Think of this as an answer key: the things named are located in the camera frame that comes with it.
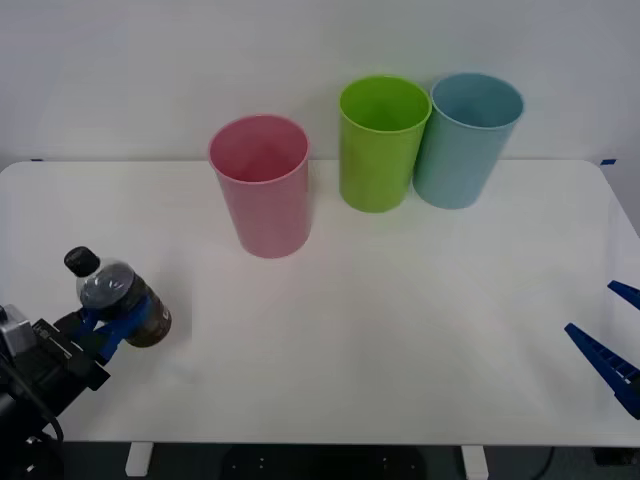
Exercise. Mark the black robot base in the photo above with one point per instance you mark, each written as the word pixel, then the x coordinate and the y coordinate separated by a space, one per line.
pixel 320 462

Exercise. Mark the white table leg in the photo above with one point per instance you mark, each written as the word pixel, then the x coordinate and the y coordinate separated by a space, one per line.
pixel 138 459
pixel 474 460

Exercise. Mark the yellow-green plastic waste bin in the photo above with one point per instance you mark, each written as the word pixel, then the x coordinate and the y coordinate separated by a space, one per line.
pixel 375 170

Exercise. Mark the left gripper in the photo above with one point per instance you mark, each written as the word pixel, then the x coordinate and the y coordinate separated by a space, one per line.
pixel 65 357

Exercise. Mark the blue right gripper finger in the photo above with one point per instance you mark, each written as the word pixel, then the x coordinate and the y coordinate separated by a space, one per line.
pixel 612 367
pixel 627 294

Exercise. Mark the pale blue plastic waste bin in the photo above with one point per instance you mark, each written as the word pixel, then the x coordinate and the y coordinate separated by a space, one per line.
pixel 452 165

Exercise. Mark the pink plastic waste bin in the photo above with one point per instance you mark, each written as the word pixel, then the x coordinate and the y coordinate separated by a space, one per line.
pixel 270 215

